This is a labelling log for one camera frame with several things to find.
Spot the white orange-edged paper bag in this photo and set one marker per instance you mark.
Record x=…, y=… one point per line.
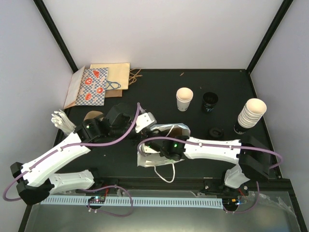
x=74, y=88

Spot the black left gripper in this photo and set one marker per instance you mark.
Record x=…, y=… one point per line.
x=144, y=135

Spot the small electronics board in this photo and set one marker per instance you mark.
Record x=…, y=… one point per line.
x=97, y=199

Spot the single cardboard cup carrier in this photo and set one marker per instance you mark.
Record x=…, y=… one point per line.
x=175, y=132

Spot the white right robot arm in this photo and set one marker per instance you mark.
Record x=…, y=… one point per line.
x=249, y=157

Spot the brown kraft paper bag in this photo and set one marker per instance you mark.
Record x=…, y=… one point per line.
x=113, y=93

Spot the black paper cup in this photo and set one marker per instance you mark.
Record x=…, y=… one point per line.
x=209, y=101

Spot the light blue paper bag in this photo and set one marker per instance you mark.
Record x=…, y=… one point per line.
x=155, y=153

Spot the tan kraft paper bag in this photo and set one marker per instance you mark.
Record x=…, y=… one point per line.
x=120, y=75

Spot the light blue slotted cable duct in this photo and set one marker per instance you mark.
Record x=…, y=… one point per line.
x=137, y=201

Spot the tall stack of paper cups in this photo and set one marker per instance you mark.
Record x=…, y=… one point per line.
x=251, y=113

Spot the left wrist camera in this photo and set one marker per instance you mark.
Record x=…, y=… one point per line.
x=145, y=120

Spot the blue checkered paper bag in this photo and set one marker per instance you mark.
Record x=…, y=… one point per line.
x=94, y=84

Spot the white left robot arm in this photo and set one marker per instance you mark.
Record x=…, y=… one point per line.
x=39, y=178

